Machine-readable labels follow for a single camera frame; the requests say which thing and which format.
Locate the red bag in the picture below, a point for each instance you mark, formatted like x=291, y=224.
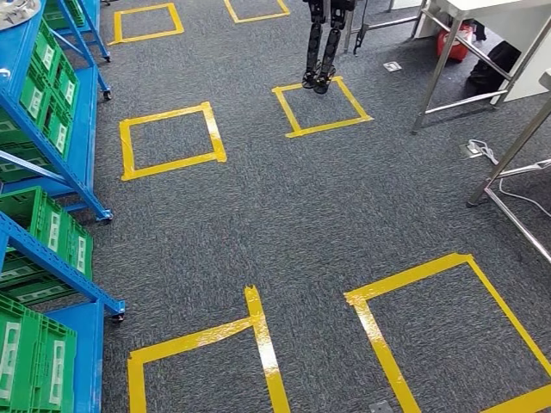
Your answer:
x=452, y=48

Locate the grey round part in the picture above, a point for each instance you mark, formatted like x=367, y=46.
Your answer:
x=17, y=11

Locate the black humanoid robot legs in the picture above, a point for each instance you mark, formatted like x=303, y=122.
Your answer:
x=329, y=51

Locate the blue metal shelf rack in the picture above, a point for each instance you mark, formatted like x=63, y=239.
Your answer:
x=86, y=353
x=92, y=34
x=81, y=131

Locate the black bag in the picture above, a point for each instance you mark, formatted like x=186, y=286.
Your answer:
x=495, y=65

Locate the stainless steel table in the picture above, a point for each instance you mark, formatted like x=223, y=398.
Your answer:
x=387, y=24
x=441, y=62

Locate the floor socket plate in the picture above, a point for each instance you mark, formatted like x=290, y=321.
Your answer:
x=380, y=408
x=470, y=151
x=392, y=66

